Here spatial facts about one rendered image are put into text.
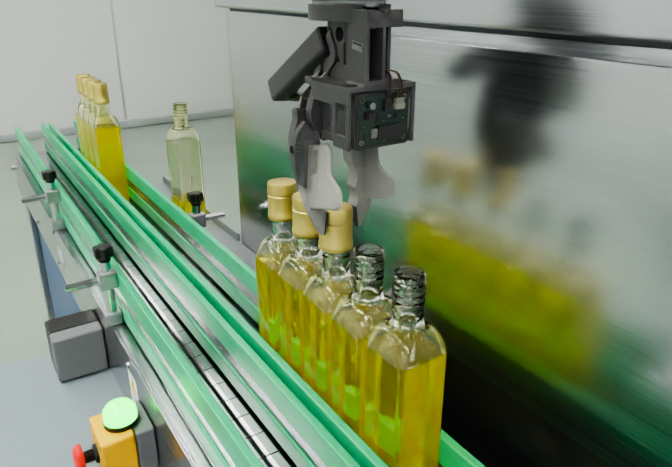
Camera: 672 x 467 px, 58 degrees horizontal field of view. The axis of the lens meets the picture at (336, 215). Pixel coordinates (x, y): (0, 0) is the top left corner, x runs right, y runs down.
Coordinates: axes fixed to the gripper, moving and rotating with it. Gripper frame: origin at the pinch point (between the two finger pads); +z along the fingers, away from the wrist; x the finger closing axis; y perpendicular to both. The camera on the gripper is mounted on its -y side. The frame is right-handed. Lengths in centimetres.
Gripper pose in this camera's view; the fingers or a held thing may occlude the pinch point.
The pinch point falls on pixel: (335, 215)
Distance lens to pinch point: 60.5
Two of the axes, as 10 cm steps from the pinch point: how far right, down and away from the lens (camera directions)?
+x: 8.4, -1.9, 5.1
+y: 5.4, 3.0, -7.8
